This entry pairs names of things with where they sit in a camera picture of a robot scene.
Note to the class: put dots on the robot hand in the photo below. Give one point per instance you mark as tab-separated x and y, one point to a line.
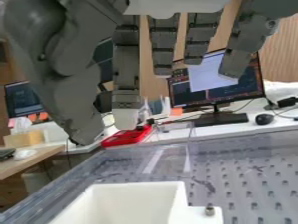
67	66

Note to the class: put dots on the small metal nut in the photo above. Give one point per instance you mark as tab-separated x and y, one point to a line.
209	210

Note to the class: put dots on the computer monitor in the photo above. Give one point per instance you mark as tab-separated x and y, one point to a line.
22	100

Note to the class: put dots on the wooden tissue box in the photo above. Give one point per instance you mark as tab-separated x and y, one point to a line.
24	138

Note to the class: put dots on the red tray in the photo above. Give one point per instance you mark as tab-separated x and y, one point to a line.
127	137

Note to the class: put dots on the wooden desk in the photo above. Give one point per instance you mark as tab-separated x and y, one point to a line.
27	163

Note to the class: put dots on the clear box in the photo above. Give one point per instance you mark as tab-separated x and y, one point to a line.
147	160

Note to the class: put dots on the monitor on black stand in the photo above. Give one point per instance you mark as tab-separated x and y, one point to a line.
213	86

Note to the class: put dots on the white desk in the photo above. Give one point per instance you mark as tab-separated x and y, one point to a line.
240	128

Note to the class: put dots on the small white box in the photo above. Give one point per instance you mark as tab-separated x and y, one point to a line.
128	203

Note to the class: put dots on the black computer mouse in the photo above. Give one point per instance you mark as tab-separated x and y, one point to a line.
265	119

